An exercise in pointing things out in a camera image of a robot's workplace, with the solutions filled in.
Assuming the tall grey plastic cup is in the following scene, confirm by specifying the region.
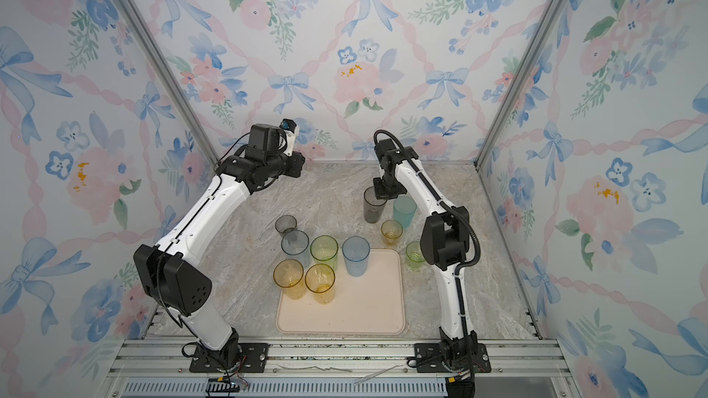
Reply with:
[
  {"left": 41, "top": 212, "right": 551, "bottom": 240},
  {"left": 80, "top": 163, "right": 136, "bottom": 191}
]
[{"left": 363, "top": 186, "right": 386, "bottom": 224}]

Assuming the small yellow plastic cup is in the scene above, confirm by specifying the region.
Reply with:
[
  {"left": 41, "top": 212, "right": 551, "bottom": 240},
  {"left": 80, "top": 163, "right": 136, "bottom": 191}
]
[{"left": 381, "top": 219, "right": 404, "bottom": 246}]

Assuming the small grey plastic cup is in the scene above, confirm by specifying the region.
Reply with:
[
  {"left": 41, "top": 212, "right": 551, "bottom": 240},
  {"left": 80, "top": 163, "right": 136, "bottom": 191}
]
[{"left": 275, "top": 215, "right": 298, "bottom": 236}]

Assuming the blue ribbed plastic cup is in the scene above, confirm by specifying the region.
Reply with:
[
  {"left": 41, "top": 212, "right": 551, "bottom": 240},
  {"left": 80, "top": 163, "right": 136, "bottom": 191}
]
[{"left": 342, "top": 236, "right": 371, "bottom": 277}]

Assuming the small green plastic cup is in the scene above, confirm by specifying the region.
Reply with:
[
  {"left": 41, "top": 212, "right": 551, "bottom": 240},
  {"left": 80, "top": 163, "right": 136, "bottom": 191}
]
[{"left": 405, "top": 241, "right": 427, "bottom": 270}]

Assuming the light blue plastic cup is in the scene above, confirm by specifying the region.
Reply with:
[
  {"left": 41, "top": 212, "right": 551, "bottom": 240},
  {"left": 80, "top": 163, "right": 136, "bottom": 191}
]
[{"left": 281, "top": 230, "right": 312, "bottom": 269}]

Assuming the tall green plastic cup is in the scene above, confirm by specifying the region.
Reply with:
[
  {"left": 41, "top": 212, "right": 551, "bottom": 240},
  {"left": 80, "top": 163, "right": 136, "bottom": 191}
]
[{"left": 310, "top": 235, "right": 339, "bottom": 270}]

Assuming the tall orange plastic cup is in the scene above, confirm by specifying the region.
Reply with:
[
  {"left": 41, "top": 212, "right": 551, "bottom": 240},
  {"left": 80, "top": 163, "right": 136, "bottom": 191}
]
[{"left": 273, "top": 259, "right": 306, "bottom": 300}]

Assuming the tall yellow plastic cup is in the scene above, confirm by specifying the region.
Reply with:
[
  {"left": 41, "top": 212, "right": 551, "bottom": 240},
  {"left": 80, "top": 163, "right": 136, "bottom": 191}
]
[{"left": 305, "top": 263, "right": 336, "bottom": 305}]

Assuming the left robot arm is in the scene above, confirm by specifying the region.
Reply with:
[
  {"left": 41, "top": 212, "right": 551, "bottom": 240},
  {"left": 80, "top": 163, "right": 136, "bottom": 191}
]
[{"left": 134, "top": 152, "right": 305, "bottom": 372}]

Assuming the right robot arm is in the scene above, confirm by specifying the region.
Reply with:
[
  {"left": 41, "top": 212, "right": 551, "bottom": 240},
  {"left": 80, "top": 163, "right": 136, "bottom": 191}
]
[{"left": 374, "top": 139, "right": 481, "bottom": 371}]

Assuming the beige plastic tray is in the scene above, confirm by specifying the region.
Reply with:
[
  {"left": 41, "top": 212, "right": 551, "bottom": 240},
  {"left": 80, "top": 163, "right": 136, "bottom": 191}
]
[{"left": 276, "top": 249, "right": 406, "bottom": 335}]

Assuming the teal plastic cup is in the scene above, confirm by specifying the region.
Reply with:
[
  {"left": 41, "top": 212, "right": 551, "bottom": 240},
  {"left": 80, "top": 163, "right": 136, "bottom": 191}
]
[{"left": 393, "top": 195, "right": 417, "bottom": 230}]

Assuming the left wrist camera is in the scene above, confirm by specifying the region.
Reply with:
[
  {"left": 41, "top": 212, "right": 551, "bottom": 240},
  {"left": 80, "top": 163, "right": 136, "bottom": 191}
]
[{"left": 245, "top": 119, "right": 300, "bottom": 162}]

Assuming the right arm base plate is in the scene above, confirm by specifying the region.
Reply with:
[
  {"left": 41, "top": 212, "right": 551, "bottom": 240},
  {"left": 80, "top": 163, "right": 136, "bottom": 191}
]
[{"left": 407, "top": 342, "right": 492, "bottom": 374}]

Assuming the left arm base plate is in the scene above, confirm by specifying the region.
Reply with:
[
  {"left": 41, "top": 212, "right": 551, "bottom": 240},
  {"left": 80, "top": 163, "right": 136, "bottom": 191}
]
[{"left": 186, "top": 343, "right": 269, "bottom": 375}]

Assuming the aluminium front rail frame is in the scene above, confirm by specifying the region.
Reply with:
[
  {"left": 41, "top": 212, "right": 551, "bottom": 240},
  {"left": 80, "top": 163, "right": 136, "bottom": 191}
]
[{"left": 97, "top": 336, "right": 580, "bottom": 397}]

